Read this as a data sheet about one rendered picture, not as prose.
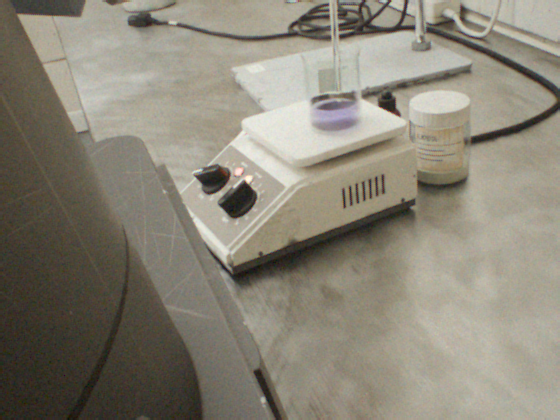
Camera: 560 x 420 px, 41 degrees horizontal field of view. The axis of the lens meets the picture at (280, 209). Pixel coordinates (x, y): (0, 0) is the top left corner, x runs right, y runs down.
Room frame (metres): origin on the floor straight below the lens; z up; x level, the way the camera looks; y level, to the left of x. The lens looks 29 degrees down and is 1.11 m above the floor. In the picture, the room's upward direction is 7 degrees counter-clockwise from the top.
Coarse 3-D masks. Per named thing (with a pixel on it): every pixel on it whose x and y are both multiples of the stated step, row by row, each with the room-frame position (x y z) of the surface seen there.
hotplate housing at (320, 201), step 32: (256, 160) 0.63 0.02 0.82; (352, 160) 0.60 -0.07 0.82; (384, 160) 0.60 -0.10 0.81; (288, 192) 0.57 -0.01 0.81; (320, 192) 0.57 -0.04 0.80; (352, 192) 0.59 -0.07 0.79; (384, 192) 0.60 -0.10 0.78; (416, 192) 0.62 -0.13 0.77; (256, 224) 0.55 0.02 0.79; (288, 224) 0.56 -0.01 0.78; (320, 224) 0.57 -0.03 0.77; (352, 224) 0.59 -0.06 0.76; (224, 256) 0.54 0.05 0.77; (256, 256) 0.55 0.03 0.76
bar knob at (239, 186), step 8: (240, 184) 0.58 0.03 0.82; (248, 184) 0.58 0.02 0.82; (232, 192) 0.58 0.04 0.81; (240, 192) 0.58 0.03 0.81; (248, 192) 0.58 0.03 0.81; (224, 200) 0.57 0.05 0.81; (232, 200) 0.58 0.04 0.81; (240, 200) 0.58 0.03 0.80; (248, 200) 0.58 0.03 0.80; (224, 208) 0.57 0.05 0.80; (232, 208) 0.58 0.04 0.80; (240, 208) 0.57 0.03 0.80; (248, 208) 0.57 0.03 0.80; (232, 216) 0.57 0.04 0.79
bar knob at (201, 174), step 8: (200, 168) 0.64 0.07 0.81; (208, 168) 0.63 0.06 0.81; (216, 168) 0.62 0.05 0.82; (224, 168) 0.64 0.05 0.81; (200, 176) 0.63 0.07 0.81; (208, 176) 0.63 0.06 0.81; (216, 176) 0.62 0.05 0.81; (224, 176) 0.62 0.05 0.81; (208, 184) 0.63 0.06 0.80; (216, 184) 0.62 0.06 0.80; (224, 184) 0.62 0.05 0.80; (208, 192) 0.62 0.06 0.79
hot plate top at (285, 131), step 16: (272, 112) 0.69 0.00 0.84; (288, 112) 0.68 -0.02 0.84; (304, 112) 0.68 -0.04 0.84; (368, 112) 0.66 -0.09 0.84; (384, 112) 0.65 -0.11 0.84; (256, 128) 0.65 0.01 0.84; (272, 128) 0.65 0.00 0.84; (288, 128) 0.64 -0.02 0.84; (304, 128) 0.64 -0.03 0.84; (368, 128) 0.62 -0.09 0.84; (384, 128) 0.62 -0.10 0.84; (400, 128) 0.62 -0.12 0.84; (272, 144) 0.61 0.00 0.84; (288, 144) 0.61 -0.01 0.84; (304, 144) 0.60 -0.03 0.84; (320, 144) 0.60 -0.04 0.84; (336, 144) 0.60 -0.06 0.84; (352, 144) 0.60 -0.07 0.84; (368, 144) 0.60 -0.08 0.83; (288, 160) 0.59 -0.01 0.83; (304, 160) 0.58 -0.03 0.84; (320, 160) 0.58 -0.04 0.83
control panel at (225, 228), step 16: (224, 160) 0.66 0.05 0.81; (240, 160) 0.64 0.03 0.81; (240, 176) 0.62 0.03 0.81; (256, 176) 0.61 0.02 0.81; (272, 176) 0.59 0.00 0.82; (192, 192) 0.64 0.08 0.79; (224, 192) 0.61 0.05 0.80; (256, 192) 0.59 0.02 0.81; (272, 192) 0.57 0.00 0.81; (192, 208) 0.62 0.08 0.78; (208, 208) 0.60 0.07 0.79; (256, 208) 0.57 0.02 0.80; (208, 224) 0.58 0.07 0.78; (224, 224) 0.57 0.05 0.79; (240, 224) 0.56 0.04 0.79; (224, 240) 0.55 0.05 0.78
